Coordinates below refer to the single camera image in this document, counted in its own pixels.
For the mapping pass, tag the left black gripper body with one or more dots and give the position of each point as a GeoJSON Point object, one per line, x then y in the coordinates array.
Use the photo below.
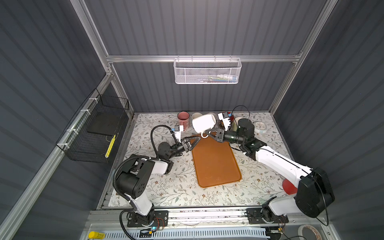
{"type": "Point", "coordinates": [176, 149]}

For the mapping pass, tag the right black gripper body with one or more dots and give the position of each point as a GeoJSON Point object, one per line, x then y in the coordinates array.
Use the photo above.
{"type": "Point", "coordinates": [232, 137]}

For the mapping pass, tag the white mug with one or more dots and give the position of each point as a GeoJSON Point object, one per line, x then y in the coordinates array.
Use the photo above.
{"type": "Point", "coordinates": [204, 123]}

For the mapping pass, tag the pink mug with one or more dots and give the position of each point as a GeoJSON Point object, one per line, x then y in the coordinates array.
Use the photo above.
{"type": "Point", "coordinates": [184, 120]}

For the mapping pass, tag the orange plastic tray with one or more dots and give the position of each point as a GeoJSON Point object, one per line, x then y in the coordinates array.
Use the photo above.
{"type": "Point", "coordinates": [215, 163]}

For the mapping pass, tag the light green mug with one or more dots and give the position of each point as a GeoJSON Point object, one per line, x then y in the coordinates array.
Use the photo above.
{"type": "Point", "coordinates": [235, 124]}

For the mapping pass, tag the black mug red inside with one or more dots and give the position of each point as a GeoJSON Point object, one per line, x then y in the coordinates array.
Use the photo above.
{"type": "Point", "coordinates": [230, 116]}

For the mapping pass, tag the light blue mug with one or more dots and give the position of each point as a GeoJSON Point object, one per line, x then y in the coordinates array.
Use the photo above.
{"type": "Point", "coordinates": [196, 115]}

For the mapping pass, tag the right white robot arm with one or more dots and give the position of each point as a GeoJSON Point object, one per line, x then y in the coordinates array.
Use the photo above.
{"type": "Point", "coordinates": [314, 190]}

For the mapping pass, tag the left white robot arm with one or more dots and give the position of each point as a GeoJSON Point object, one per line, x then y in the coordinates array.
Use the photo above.
{"type": "Point", "coordinates": [133, 174]}

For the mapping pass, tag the yellow ruler in basket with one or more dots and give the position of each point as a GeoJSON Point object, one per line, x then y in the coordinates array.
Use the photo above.
{"type": "Point", "coordinates": [110, 147]}

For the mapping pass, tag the red pencil cup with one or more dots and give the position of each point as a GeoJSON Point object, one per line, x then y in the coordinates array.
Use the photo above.
{"type": "Point", "coordinates": [289, 188]}

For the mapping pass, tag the yellow marker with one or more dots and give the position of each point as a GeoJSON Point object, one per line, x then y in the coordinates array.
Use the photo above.
{"type": "Point", "coordinates": [96, 235]}

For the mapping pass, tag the tape roll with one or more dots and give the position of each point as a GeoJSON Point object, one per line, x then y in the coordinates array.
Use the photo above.
{"type": "Point", "coordinates": [309, 232]}

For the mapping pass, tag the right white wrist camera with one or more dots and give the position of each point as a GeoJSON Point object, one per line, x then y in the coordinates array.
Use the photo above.
{"type": "Point", "coordinates": [225, 120]}

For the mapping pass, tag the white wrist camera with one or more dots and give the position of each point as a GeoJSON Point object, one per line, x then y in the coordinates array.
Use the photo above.
{"type": "Point", "coordinates": [225, 120]}
{"type": "Point", "coordinates": [177, 132]}

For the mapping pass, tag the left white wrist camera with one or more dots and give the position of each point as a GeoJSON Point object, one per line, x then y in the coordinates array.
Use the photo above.
{"type": "Point", "coordinates": [177, 132]}

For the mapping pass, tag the white wire basket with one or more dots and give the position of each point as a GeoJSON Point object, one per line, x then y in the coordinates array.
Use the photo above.
{"type": "Point", "coordinates": [207, 71]}

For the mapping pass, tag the black wire basket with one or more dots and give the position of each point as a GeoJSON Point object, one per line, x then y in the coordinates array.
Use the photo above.
{"type": "Point", "coordinates": [88, 139]}

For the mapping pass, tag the white ribbed cable duct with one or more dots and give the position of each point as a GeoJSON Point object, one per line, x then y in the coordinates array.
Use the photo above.
{"type": "Point", "coordinates": [202, 233]}

